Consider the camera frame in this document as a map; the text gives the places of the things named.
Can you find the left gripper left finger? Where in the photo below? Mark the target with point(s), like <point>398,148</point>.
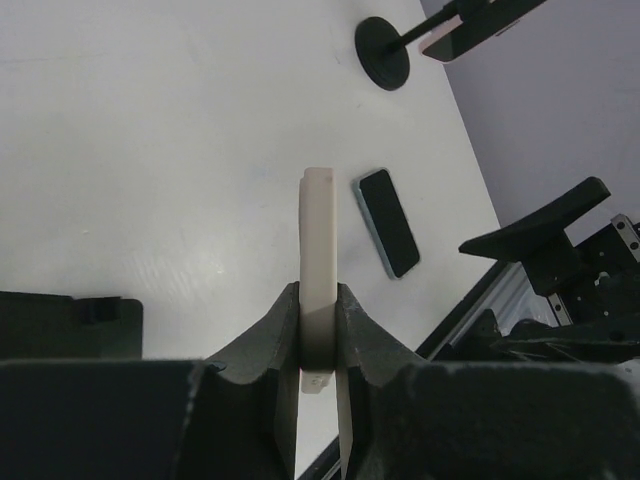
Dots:
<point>232,415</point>

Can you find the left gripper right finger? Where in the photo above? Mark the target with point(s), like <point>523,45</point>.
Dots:
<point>403,417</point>

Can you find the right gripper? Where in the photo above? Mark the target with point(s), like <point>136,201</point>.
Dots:
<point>598,312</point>

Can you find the white-cased phone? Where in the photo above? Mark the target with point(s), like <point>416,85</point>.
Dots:
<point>318,277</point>

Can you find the clear-cased phone on table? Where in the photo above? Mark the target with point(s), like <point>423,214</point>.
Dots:
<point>386,221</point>

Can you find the black flat phone stand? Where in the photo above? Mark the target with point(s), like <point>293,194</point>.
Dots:
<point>41,326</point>

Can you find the pink-cased phone on mount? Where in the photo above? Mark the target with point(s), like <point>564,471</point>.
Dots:
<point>472,29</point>

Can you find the black round-base phone mount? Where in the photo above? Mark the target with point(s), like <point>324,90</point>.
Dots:
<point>382,51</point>

